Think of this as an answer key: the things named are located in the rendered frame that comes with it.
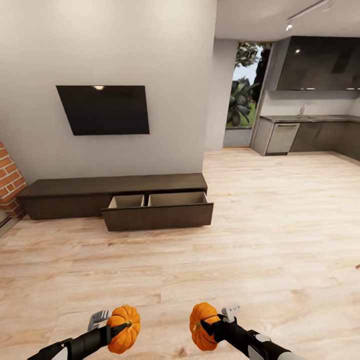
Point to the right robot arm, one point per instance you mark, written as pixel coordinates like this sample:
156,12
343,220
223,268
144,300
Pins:
254,345

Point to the dishwasher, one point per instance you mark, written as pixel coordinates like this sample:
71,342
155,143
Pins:
281,138

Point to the pumpkin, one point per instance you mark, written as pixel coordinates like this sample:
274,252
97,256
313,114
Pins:
126,338
206,312

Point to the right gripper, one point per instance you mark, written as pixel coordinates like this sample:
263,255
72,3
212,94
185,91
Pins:
222,330

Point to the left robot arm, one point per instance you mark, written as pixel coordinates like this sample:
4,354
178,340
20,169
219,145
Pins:
84,345

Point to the wall mounted tv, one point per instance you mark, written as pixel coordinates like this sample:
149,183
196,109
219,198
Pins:
105,109

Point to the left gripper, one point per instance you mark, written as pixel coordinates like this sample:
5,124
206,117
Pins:
100,337

